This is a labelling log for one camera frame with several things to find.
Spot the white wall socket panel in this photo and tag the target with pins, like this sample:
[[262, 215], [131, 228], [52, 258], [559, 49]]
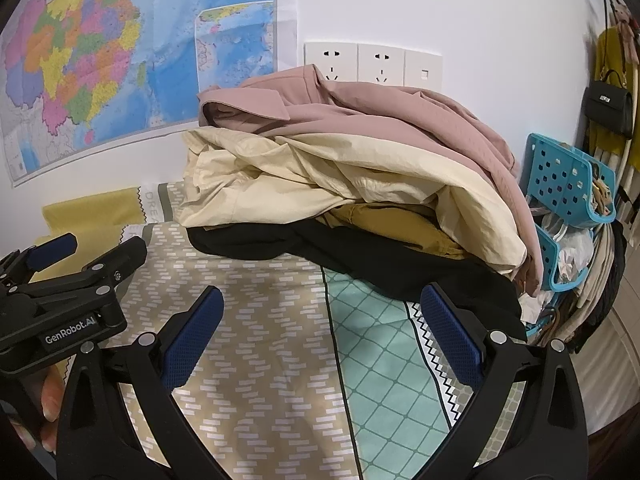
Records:
[[340, 61]]

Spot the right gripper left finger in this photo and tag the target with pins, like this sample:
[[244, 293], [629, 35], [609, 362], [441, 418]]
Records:
[[96, 439]]

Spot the yellow hanging garment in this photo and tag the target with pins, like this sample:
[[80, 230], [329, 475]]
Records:
[[609, 57]]

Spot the patterned bed sheet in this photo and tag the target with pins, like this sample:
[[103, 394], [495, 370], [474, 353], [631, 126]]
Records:
[[311, 373]]

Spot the mustard garment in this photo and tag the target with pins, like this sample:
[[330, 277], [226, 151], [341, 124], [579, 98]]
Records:
[[414, 226]]

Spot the colourful wall map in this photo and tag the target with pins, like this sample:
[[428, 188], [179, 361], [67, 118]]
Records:
[[80, 75]]

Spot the pink zip jacket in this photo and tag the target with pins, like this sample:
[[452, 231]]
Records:
[[302, 100]]

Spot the blue plastic basket rack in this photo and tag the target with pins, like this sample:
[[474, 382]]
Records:
[[571, 197]]

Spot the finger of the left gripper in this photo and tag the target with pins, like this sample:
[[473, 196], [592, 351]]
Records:
[[51, 252], [119, 263]]

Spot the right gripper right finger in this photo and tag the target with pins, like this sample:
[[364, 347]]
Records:
[[548, 437]]

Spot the cream jacket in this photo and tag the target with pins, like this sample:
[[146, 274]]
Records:
[[238, 177]]

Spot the person's left hand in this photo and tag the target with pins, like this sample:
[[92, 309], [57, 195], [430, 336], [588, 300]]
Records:
[[49, 392]]

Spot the black garment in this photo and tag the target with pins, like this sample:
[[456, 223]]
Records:
[[394, 271]]

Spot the black handbag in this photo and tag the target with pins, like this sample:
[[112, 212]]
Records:
[[609, 104]]

